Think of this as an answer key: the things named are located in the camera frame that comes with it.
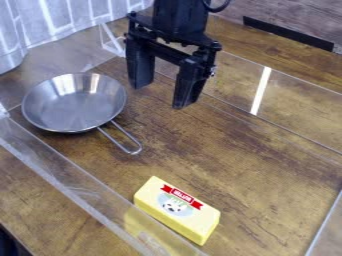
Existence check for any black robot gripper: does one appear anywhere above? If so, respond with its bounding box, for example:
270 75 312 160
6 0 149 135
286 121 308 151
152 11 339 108
125 0 222 109

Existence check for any yellow butter block toy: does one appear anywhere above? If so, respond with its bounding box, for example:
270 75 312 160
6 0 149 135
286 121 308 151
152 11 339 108
133 176 220 246

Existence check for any silver metal frying pan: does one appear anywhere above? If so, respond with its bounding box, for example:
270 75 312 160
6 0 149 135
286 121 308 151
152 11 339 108
21 72 143 155

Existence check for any black bar on table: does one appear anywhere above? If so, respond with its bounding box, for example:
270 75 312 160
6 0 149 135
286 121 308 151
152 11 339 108
243 16 334 52

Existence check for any white sheer curtain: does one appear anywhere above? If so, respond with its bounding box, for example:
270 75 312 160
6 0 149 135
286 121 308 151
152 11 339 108
0 0 153 75

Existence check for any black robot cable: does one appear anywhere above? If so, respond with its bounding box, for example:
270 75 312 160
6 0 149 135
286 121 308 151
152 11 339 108
201 0 232 14

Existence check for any clear acrylic tray wall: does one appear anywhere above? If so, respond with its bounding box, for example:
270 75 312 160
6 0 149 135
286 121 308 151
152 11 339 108
0 19 342 256

